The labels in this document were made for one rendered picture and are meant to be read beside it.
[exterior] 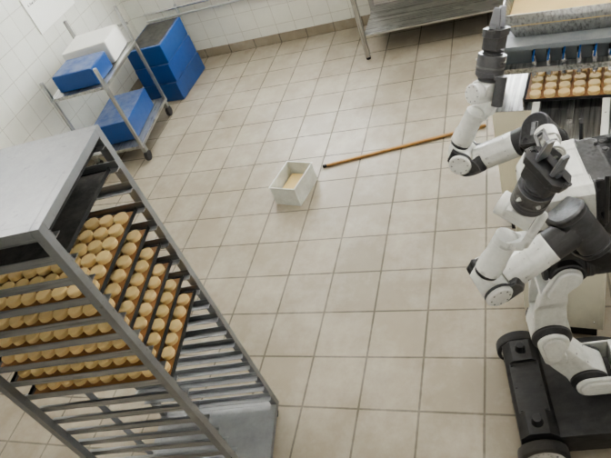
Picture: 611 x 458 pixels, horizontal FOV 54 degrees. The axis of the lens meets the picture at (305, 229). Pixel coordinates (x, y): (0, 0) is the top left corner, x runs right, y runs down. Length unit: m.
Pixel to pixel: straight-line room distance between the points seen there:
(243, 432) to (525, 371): 1.34
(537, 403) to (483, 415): 0.31
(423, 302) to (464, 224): 0.62
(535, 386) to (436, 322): 0.71
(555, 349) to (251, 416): 1.47
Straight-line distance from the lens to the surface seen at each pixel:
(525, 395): 2.78
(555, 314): 2.33
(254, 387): 2.94
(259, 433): 3.01
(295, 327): 3.48
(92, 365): 2.26
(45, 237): 1.69
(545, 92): 3.04
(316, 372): 3.26
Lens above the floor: 2.59
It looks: 40 degrees down
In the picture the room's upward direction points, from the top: 24 degrees counter-clockwise
